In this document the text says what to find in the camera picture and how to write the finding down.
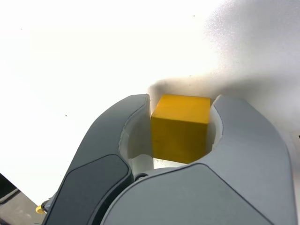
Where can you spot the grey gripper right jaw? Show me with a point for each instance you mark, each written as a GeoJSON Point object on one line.
{"type": "Point", "coordinates": [211, 192]}

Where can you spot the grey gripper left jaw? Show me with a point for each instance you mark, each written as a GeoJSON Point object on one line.
{"type": "Point", "coordinates": [93, 164]}

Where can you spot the yellow cube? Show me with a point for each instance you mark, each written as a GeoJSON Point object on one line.
{"type": "Point", "coordinates": [180, 131]}

